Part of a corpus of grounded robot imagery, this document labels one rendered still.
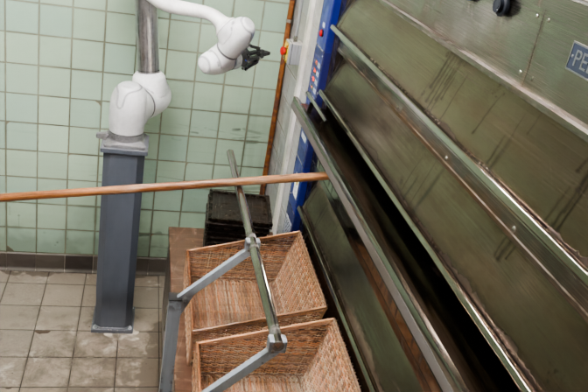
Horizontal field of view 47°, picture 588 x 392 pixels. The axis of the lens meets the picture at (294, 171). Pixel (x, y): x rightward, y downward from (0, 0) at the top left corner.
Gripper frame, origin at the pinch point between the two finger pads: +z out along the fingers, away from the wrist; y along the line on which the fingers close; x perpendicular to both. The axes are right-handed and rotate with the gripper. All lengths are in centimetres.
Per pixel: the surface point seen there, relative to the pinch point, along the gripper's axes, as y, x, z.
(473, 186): -19, 138, -110
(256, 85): 27.4, -23.6, 32.4
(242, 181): 26, 48, -70
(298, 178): 22, 63, -58
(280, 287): 83, 53, -39
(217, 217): 62, 19, -44
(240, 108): 41, -29, 27
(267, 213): 63, 30, -21
